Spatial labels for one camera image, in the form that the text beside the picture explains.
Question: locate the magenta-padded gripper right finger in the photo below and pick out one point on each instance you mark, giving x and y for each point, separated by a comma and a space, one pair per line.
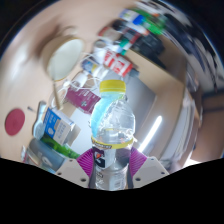
137, 160

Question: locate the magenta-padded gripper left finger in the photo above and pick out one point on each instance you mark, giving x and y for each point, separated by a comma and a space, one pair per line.
85, 161

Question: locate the clear drink bottle yellow cap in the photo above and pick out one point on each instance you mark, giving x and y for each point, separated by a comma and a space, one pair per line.
113, 133

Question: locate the white LED light bar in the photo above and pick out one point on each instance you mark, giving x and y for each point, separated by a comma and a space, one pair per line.
150, 133

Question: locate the blue and white carton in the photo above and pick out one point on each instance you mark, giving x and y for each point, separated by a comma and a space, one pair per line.
55, 126

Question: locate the flat round red coaster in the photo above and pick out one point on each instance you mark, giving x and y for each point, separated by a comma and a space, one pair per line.
15, 121

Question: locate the white power adapter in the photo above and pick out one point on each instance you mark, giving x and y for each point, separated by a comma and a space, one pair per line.
80, 79

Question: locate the white bottle blue label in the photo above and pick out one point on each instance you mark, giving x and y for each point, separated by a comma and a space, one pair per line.
90, 67

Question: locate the red and white can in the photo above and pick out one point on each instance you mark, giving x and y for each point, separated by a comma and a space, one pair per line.
118, 64

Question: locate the cream ceramic mug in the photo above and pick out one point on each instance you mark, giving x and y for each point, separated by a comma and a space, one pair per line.
65, 58

